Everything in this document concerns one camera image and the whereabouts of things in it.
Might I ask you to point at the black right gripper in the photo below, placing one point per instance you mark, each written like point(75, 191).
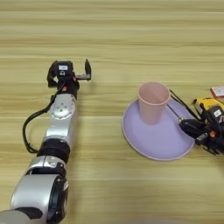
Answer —
point(214, 137)

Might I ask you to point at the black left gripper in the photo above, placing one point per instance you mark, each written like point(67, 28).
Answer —
point(71, 85)

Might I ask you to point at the pink plastic cup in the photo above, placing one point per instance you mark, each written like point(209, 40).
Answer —
point(153, 102)

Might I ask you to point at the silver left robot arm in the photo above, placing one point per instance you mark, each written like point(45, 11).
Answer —
point(57, 129)

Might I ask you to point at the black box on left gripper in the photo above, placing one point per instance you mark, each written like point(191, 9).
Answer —
point(63, 68)

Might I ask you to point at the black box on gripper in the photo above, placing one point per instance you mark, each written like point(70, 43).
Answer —
point(216, 114)
point(63, 68)

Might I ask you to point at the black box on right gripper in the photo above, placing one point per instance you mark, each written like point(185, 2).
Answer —
point(216, 114)

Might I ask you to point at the purple plastic plate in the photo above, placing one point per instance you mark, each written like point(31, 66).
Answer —
point(157, 143)

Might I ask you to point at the small red white box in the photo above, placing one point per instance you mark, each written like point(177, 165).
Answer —
point(218, 91)

